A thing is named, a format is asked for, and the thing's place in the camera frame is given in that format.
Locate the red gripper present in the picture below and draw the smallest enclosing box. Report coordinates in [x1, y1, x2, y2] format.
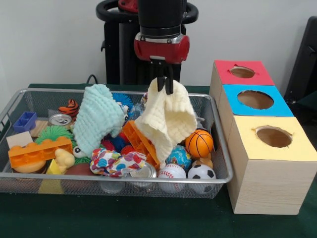
[133, 33, 191, 95]

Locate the cream waffle cloth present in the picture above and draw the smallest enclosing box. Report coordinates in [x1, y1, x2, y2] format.
[134, 78, 198, 170]

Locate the mint green cloth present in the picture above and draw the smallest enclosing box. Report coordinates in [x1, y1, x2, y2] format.
[73, 84, 126, 158]

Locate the wooden box with three holes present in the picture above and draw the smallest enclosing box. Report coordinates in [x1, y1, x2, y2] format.
[209, 59, 317, 216]

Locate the shallow clear mesh bin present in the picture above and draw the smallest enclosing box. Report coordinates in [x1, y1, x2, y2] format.
[0, 88, 233, 200]

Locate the blue spiky ball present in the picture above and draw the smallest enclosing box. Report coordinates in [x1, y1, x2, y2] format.
[112, 93, 134, 114]

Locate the small orange basketball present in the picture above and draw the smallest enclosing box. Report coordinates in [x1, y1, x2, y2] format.
[185, 129, 214, 159]

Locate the globe print ball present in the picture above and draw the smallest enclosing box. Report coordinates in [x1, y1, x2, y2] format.
[166, 145, 192, 170]

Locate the small baseball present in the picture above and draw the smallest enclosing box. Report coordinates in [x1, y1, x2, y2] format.
[158, 164, 187, 192]

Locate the colourful patterned cloth pouch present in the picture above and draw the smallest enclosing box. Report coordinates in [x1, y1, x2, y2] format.
[90, 147, 148, 178]

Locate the small soccer ball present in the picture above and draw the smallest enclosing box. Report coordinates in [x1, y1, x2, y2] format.
[187, 164, 216, 194]

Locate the green spiky toy with eyes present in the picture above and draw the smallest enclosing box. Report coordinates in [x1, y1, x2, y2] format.
[35, 125, 92, 165]

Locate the black chair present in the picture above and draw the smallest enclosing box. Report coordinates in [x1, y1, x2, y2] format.
[285, 16, 317, 112]

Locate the dark green table cloth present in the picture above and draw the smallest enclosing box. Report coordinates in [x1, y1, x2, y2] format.
[0, 83, 317, 238]

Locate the orange toy brick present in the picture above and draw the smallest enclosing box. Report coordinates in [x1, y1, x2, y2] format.
[8, 136, 74, 169]

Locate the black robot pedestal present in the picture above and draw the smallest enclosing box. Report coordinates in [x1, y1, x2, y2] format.
[96, 0, 199, 86]

